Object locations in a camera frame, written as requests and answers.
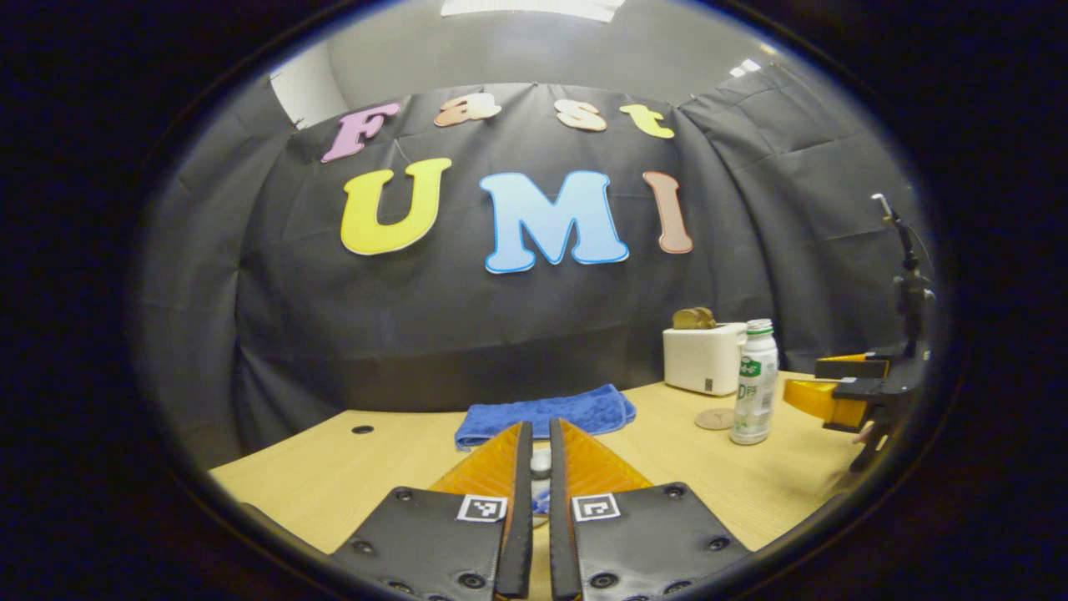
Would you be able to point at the blue towel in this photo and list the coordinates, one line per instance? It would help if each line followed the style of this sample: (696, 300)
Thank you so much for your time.
(576, 409)

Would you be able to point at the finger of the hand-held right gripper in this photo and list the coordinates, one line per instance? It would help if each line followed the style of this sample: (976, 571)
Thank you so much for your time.
(851, 367)
(822, 401)

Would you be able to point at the round brown coaster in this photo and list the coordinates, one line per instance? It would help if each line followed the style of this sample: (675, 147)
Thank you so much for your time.
(713, 419)

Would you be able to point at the white toaster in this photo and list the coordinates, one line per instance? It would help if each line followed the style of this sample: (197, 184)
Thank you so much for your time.
(701, 359)

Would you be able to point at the brown bread slice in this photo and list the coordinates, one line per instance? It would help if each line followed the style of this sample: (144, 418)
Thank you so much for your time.
(692, 318)

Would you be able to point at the white water bottle green label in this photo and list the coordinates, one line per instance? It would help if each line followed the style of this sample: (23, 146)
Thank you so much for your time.
(755, 392)

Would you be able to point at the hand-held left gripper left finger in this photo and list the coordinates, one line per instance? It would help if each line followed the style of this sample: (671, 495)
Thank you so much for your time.
(519, 534)

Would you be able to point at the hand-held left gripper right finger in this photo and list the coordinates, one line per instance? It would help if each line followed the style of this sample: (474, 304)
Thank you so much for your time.
(563, 542)

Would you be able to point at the ceiling light panel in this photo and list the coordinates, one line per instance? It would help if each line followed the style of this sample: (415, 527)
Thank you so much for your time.
(534, 8)

